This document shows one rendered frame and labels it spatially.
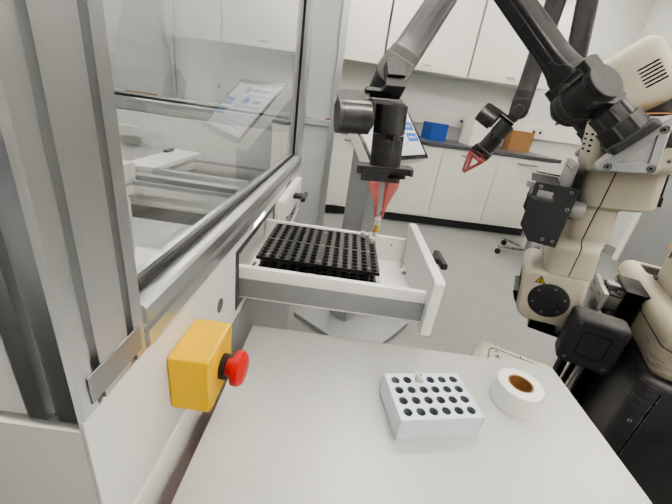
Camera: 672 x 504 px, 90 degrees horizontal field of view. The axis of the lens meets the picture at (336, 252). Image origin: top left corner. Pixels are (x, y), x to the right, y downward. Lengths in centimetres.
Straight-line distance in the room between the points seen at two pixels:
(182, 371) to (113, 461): 9
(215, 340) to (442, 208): 368
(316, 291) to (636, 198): 84
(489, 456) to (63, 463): 47
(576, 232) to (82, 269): 109
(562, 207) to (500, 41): 340
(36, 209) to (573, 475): 63
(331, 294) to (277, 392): 17
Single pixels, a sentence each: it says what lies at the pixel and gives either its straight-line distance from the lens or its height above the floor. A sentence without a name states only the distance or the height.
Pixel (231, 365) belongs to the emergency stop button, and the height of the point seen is 89.
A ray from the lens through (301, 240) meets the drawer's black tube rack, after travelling 70.
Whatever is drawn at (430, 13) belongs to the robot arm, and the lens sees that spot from 82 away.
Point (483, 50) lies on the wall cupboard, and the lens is 426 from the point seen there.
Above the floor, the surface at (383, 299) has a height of 87.
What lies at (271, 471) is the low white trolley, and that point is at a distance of 48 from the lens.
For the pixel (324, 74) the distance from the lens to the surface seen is 233.
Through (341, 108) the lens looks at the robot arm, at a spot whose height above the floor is 116.
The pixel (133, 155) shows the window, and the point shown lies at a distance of 33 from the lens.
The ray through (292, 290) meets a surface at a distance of 59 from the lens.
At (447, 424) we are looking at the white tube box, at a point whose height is 79.
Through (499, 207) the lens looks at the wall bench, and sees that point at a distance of 420.
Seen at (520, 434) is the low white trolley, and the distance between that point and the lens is 63.
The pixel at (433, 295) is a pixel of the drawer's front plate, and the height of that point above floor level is 90.
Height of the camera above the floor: 117
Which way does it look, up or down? 24 degrees down
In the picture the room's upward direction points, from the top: 8 degrees clockwise
